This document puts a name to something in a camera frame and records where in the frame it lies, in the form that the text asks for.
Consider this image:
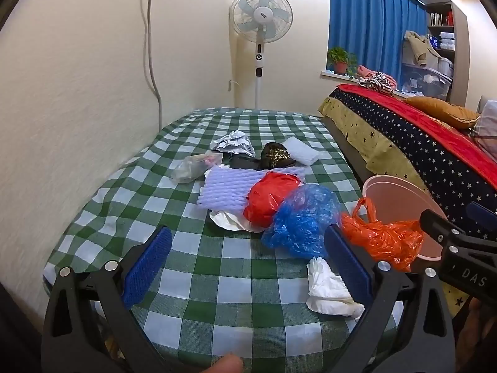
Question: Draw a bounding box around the red blanket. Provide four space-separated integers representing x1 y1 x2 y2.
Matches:
337 83 497 179

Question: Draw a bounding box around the blue curtain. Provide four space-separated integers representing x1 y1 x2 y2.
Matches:
328 0 428 86

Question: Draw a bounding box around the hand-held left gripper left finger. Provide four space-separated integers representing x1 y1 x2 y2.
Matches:
41 225 173 373

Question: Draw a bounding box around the clear plastic bag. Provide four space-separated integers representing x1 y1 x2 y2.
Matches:
170 152 224 184

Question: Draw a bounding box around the person's left hand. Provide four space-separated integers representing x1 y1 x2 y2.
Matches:
204 353 243 373

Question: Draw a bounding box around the orange pillow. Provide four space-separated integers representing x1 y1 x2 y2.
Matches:
404 96 481 130

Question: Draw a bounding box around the crumpled silver white wrapper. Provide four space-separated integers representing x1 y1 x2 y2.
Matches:
210 130 256 156

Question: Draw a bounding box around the red plastic bag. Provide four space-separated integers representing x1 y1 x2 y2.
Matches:
243 172 303 229

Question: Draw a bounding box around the black flat pouch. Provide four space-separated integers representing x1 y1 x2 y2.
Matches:
228 155 262 171

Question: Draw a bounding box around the white plastic bag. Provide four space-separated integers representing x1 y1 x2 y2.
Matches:
210 209 265 234

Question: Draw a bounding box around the black gold patterned bag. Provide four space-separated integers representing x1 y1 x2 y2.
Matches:
258 143 298 171

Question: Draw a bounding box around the grey plaid pillow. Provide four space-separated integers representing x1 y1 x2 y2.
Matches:
468 101 497 152

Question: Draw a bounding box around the pink cloth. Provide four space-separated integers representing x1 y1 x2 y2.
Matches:
357 65 397 90

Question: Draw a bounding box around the beige jacket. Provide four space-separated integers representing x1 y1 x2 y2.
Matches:
404 30 441 67

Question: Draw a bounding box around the orange plastic bag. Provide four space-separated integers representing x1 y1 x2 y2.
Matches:
341 197 425 273

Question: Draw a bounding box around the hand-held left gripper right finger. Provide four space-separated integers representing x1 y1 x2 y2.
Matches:
324 225 457 373

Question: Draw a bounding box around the white tissue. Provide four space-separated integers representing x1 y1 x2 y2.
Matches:
306 257 366 321

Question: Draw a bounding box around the blue plastic bag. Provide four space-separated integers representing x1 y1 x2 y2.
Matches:
262 184 343 259

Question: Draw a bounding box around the potted green plant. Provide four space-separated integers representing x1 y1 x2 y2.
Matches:
327 47 358 76

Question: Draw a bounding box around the white standing fan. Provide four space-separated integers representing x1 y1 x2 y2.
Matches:
228 0 294 109

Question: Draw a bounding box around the wooden bookshelf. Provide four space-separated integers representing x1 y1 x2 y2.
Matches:
425 2 457 102

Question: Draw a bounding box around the clear plastic storage box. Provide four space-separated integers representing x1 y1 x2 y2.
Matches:
400 56 455 102

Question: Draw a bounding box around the dark star patterned blanket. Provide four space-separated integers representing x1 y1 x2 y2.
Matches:
318 85 497 319

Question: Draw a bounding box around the green checkered bed sheet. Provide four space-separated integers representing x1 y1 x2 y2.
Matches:
43 107 408 373

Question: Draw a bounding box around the white foam piece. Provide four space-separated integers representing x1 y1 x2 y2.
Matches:
280 137 321 167

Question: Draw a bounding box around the purple foam wrap sheet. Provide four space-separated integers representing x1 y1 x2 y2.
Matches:
198 165 307 212

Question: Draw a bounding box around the grey wall cable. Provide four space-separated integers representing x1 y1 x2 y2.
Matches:
145 0 163 133

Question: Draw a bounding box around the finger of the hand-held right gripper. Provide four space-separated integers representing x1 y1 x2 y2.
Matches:
419 209 467 249
466 201 497 242

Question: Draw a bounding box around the pink plastic bin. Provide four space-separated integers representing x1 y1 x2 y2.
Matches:
362 175 447 262

